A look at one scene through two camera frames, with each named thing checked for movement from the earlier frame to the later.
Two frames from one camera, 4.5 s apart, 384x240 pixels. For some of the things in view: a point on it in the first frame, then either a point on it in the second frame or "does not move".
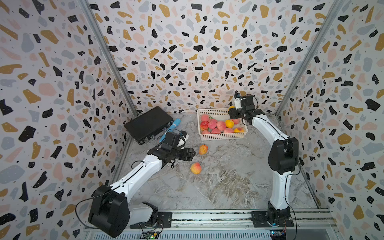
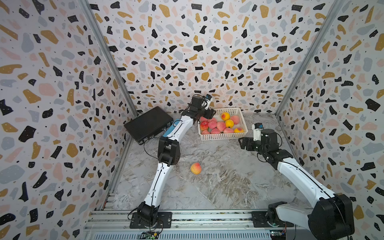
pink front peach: x=221 y=125 does not move
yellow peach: x=229 y=123 does not move
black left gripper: x=188 y=151 → x=210 y=114
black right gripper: x=231 y=112 → x=250 y=140
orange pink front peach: x=196 y=168 does not move
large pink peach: x=212 y=123 does not move
